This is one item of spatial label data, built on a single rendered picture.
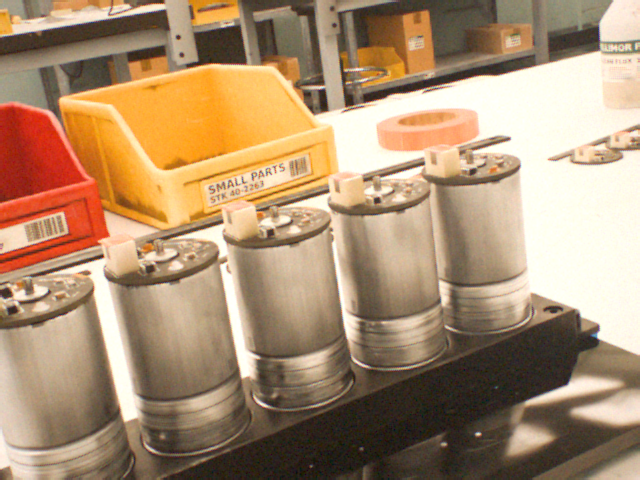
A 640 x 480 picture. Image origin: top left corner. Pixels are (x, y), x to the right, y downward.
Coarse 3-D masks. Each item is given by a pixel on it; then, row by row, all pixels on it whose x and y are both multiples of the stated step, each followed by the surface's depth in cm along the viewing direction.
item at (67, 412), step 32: (64, 320) 18; (96, 320) 19; (0, 352) 18; (32, 352) 18; (64, 352) 18; (96, 352) 19; (0, 384) 18; (32, 384) 18; (64, 384) 18; (96, 384) 19; (0, 416) 19; (32, 416) 18; (64, 416) 18; (96, 416) 19; (32, 448) 19; (64, 448) 18; (96, 448) 19; (128, 448) 20
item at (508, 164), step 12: (480, 156) 24; (492, 156) 24; (504, 156) 24; (468, 168) 23; (480, 168) 23; (504, 168) 23; (516, 168) 23; (432, 180) 23; (444, 180) 23; (456, 180) 22; (468, 180) 22; (480, 180) 22; (492, 180) 22
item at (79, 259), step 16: (464, 144) 26; (480, 144) 26; (496, 144) 26; (416, 160) 25; (368, 176) 24; (384, 176) 24; (304, 192) 23; (320, 192) 23; (256, 208) 23; (192, 224) 22; (208, 224) 22; (144, 240) 21; (80, 256) 21; (96, 256) 21; (16, 272) 20; (32, 272) 20; (48, 272) 20
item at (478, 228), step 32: (480, 160) 24; (448, 192) 23; (480, 192) 22; (512, 192) 23; (448, 224) 23; (480, 224) 23; (512, 224) 23; (448, 256) 23; (480, 256) 23; (512, 256) 23; (448, 288) 24; (480, 288) 23; (512, 288) 23; (448, 320) 24; (480, 320) 24; (512, 320) 24
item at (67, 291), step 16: (0, 288) 19; (16, 288) 19; (48, 288) 19; (64, 288) 19; (80, 288) 19; (16, 304) 18; (32, 304) 18; (48, 304) 18; (64, 304) 18; (80, 304) 18; (0, 320) 18; (16, 320) 18; (32, 320) 18
